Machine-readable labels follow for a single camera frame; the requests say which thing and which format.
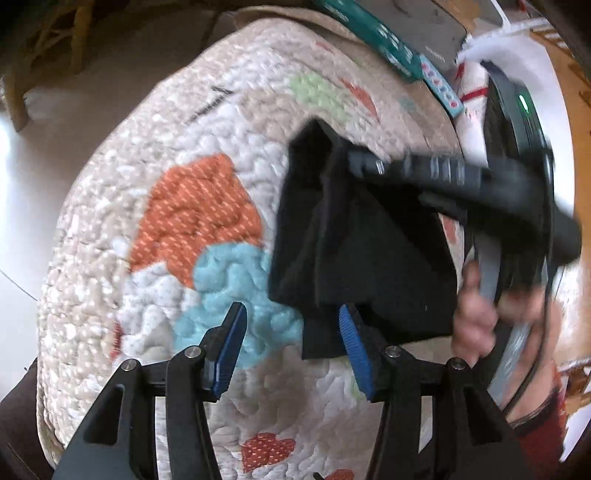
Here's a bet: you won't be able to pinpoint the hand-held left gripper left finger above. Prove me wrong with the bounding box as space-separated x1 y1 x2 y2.
51 302 249 480

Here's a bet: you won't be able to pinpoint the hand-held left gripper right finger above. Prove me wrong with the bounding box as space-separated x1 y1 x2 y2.
338 303 539 480

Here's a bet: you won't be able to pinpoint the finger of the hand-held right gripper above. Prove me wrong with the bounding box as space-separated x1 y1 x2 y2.
344 148 476 220

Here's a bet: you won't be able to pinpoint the black pants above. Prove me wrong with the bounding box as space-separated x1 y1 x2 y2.
268 119 459 361

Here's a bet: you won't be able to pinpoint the person's right forearm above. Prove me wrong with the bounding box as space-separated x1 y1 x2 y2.
505 364 571 464

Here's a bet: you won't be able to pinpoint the person's right hand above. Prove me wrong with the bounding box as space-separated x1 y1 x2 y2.
451 261 548 370

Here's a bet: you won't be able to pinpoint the white shopping bag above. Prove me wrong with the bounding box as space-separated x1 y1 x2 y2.
455 28 555 162

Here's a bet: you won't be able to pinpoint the light blue shapes box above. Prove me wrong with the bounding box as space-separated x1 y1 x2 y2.
418 55 466 118

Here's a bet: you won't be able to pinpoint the green flat box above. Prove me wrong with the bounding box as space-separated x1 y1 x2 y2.
316 0 423 84

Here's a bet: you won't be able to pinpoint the person's brown trouser leg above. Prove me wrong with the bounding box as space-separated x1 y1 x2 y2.
0 357 56 480

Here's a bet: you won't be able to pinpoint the quilted patchwork blanket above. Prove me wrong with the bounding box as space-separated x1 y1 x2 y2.
34 18 467 480

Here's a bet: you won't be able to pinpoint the yellow wooden chair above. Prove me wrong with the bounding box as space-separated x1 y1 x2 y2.
0 0 100 132

